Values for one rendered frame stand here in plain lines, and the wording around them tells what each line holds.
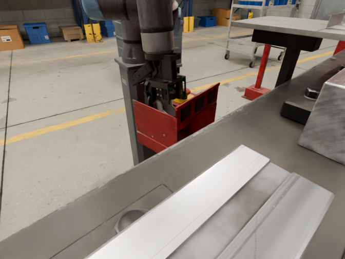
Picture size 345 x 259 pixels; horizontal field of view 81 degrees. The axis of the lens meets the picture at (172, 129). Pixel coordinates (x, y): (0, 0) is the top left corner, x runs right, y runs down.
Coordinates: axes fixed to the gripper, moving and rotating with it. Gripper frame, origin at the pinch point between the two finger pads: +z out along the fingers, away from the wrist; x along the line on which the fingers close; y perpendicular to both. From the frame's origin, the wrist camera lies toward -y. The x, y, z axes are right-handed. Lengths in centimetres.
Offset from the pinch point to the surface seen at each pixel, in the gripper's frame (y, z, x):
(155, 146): 1.7, 5.5, -4.8
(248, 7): -101, -19, 304
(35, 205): -81, 67, -33
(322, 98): 36.5, -18.1, -7.5
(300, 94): 32.6, -14.0, 3.9
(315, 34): 31.7, -23.0, 9.5
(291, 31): 27.6, -23.5, 10.1
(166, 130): 6.4, -1.5, -4.7
